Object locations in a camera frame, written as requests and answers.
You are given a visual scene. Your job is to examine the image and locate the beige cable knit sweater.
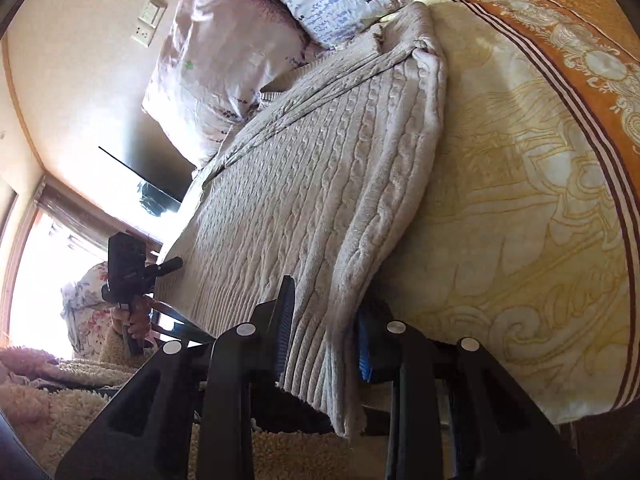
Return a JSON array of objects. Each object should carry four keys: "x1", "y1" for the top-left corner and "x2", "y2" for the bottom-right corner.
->
[{"x1": 156, "y1": 2, "x2": 447, "y2": 438}]

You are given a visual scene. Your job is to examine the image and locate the cream fleece sleeve forearm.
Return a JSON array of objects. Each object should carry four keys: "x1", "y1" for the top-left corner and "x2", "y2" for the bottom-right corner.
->
[{"x1": 1, "y1": 330, "x2": 352, "y2": 479}]

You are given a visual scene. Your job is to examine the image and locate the person's left hand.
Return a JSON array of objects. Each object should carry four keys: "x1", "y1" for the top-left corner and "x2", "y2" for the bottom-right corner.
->
[{"x1": 111, "y1": 296, "x2": 154, "y2": 348}]

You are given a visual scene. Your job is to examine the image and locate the floral pajama cloth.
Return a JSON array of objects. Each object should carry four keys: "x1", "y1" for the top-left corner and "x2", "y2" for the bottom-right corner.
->
[{"x1": 61, "y1": 261, "x2": 114, "y2": 361}]

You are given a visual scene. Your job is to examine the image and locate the black nightstand top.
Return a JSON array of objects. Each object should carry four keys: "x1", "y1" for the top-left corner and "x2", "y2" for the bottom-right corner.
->
[{"x1": 98, "y1": 145, "x2": 192, "y2": 203}]

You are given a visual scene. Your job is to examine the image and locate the yellow orange patterned bedspread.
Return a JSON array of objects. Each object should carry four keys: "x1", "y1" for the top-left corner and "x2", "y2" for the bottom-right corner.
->
[{"x1": 372, "y1": 0, "x2": 639, "y2": 422}]

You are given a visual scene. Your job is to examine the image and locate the pink floral pillow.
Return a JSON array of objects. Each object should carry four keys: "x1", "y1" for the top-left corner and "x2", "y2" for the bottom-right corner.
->
[{"x1": 142, "y1": 0, "x2": 322, "y2": 168}]

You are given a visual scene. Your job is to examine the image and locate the wooden window frame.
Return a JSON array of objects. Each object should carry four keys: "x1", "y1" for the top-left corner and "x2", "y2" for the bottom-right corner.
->
[{"x1": 1, "y1": 176, "x2": 168, "y2": 356}]

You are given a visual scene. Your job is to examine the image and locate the white wall switch socket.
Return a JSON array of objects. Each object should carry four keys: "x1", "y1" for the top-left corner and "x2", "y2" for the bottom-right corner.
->
[{"x1": 131, "y1": 0, "x2": 167, "y2": 48}]

